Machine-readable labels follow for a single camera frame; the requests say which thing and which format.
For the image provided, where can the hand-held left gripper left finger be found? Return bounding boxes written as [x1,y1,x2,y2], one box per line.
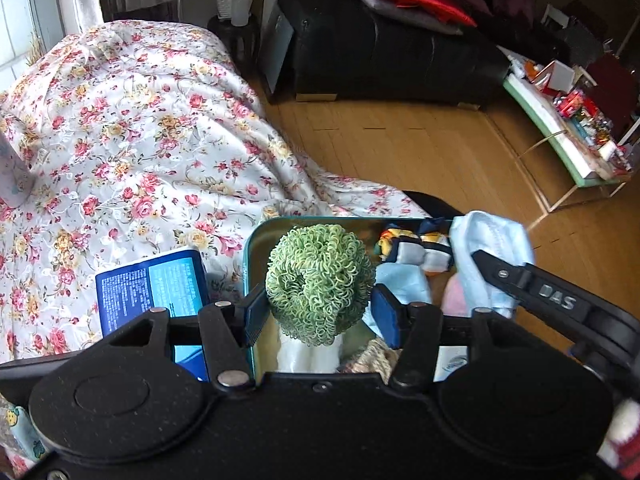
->
[107,282,268,390]

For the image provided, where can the cartoon print blue cloth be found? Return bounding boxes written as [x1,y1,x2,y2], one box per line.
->
[0,404,47,462]

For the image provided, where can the colourful cartoon sock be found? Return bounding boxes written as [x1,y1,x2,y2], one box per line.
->
[376,217,454,274]

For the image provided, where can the cream crochet lace bow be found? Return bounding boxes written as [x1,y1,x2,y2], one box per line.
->
[342,337,402,382]

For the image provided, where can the blue face mask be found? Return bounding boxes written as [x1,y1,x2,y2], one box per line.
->
[449,211,536,319]

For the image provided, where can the white cloth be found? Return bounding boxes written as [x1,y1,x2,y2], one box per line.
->
[276,332,346,374]

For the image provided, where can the glass coffee table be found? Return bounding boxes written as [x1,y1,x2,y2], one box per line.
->
[502,45,637,214]

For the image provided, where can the blue printed packet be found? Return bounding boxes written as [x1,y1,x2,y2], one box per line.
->
[95,249,212,382]

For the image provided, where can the black round stool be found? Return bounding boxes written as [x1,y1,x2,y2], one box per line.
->
[207,14,262,70]

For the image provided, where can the black leather sofa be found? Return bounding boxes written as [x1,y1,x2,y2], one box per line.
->
[277,0,512,109]

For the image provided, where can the floral bedspread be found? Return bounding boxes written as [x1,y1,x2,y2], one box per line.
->
[0,21,441,480]

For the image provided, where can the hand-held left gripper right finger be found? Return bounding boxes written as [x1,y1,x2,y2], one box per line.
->
[370,284,517,392]

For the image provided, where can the green loopy scrunchie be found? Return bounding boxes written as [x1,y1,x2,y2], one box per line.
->
[265,224,377,347]

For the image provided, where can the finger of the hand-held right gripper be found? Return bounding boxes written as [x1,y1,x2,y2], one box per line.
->
[471,249,593,322]

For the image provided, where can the grey cabinet panel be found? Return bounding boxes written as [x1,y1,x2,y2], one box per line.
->
[259,2,297,104]

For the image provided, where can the red and white plush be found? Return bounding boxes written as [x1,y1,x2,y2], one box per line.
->
[599,399,640,480]

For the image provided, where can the white chair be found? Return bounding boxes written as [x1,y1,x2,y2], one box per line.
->
[540,2,572,32]

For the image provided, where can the light blue cloth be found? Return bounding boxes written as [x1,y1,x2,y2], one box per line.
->
[362,264,432,332]

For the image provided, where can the teal metal tin box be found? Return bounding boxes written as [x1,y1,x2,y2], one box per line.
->
[242,216,477,386]

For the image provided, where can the pink soft cloth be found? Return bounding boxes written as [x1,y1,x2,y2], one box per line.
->
[442,275,477,319]

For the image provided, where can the pile of colourful packets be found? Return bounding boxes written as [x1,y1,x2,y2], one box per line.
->
[515,57,637,181]

